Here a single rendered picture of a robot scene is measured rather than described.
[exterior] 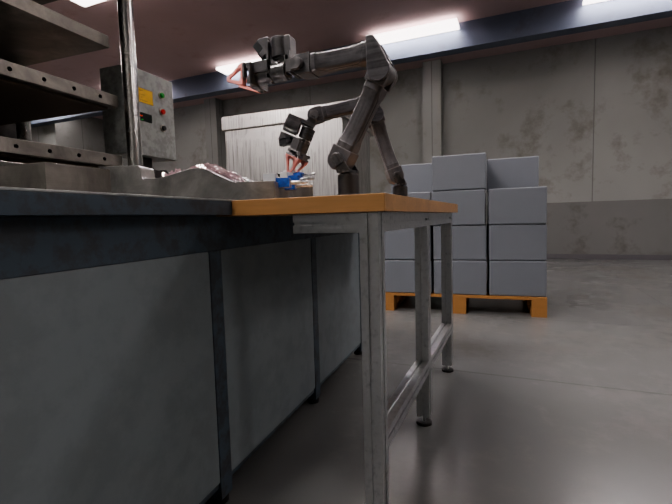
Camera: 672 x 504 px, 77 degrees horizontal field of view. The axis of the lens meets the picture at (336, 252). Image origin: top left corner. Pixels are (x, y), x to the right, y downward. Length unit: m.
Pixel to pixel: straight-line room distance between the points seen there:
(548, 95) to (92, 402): 7.51
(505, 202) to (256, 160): 2.79
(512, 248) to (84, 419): 2.90
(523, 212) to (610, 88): 4.83
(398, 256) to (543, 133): 4.80
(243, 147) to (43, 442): 4.41
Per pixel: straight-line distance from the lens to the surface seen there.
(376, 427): 1.06
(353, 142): 1.24
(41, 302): 0.81
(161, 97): 2.40
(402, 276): 3.37
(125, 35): 2.16
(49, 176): 1.00
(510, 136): 7.71
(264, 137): 4.90
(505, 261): 3.31
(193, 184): 1.26
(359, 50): 1.30
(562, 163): 7.67
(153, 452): 1.04
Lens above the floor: 0.75
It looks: 5 degrees down
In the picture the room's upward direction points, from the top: 2 degrees counter-clockwise
